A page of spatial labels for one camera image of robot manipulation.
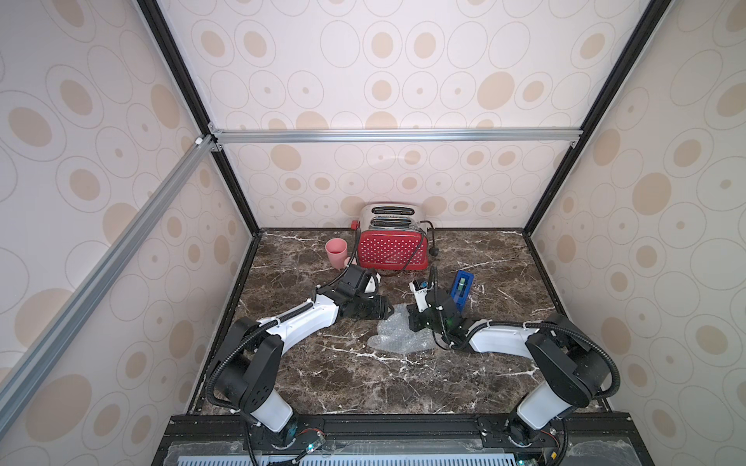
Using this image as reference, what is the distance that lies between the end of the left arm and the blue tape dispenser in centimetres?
25

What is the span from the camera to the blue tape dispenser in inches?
37.8

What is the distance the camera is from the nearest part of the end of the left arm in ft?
2.13
